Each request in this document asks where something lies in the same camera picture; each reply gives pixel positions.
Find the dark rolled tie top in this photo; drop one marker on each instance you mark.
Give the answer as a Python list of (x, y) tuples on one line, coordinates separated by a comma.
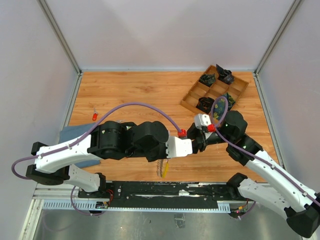
[(225, 75)]

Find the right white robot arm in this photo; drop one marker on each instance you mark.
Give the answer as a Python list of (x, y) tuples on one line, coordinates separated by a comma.
[(298, 204)]

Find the blue yellow leaf tie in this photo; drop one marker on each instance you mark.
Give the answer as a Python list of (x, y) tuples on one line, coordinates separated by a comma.
[(219, 107)]

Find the key with red tag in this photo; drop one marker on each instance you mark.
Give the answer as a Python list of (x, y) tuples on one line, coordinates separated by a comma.
[(95, 115)]

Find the green patterned rolled tie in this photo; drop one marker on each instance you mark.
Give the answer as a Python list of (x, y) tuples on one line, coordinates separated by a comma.
[(207, 79)]

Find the black orange rolled tie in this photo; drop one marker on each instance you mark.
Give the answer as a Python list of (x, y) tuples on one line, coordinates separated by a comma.
[(205, 104)]

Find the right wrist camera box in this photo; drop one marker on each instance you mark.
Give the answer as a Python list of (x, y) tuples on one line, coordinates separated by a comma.
[(202, 121)]

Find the large keyring with yellow handle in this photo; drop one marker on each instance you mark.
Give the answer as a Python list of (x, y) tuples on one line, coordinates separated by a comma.
[(162, 168)]

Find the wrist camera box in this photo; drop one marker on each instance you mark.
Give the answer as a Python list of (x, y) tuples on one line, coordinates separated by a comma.
[(177, 148), (202, 121)]

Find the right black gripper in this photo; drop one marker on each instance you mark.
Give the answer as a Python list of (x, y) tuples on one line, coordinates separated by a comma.
[(199, 141)]

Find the wooden compartment tray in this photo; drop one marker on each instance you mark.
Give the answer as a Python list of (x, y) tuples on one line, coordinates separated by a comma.
[(218, 88)]

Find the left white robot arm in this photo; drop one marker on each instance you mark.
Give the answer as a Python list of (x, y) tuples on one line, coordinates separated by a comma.
[(56, 164)]

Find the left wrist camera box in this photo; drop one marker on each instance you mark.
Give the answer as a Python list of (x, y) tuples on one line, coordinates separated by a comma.
[(177, 148)]

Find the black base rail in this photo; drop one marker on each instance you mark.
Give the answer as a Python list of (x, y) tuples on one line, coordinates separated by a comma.
[(151, 195)]

